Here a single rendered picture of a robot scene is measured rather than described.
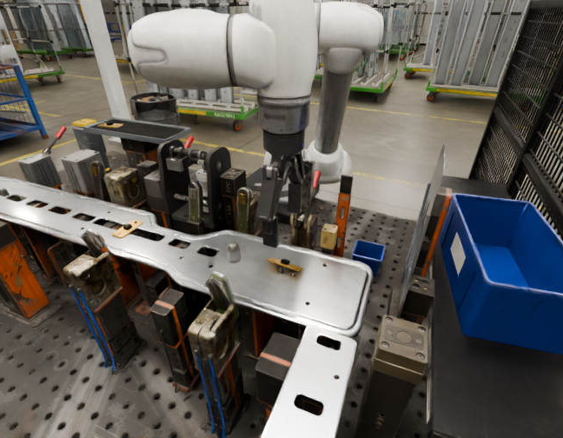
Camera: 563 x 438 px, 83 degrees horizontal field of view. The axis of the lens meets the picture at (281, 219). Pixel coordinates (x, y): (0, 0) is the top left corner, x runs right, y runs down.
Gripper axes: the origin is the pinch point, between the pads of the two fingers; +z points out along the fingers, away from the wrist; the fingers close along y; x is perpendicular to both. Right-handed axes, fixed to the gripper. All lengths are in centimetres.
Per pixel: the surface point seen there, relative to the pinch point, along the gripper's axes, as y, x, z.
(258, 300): 10.1, -1.6, 13.8
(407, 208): -224, 33, 113
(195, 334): 24.7, -6.7, 9.7
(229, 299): 16.6, -4.3, 8.2
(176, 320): 18.0, -17.8, 18.7
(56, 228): 8, -66, 14
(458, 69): -688, 82, 52
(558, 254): -9, 51, 0
